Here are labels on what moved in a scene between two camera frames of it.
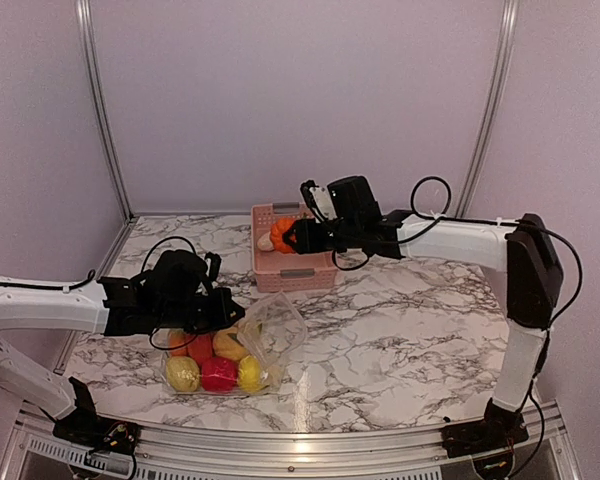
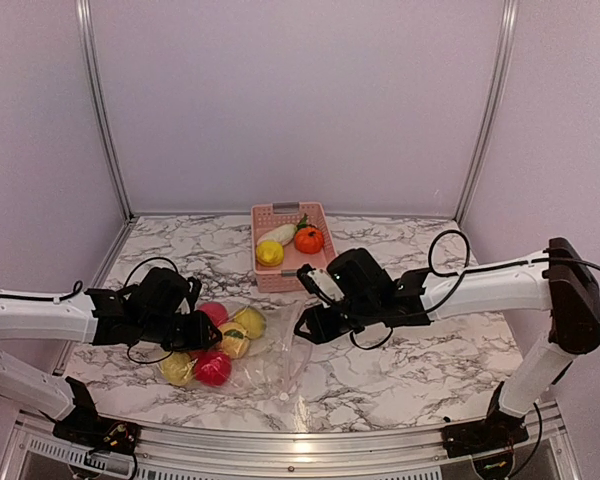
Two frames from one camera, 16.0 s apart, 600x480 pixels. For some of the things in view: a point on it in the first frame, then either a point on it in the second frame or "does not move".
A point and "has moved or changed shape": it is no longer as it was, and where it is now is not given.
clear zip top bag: [244, 358] has moved or changed shape
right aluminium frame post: [510, 28] does not move
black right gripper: [308, 242] -> [321, 332]
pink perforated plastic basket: [275, 271] does not move
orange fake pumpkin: [278, 227] has moved or changed shape
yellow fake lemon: [250, 373] -> [270, 253]
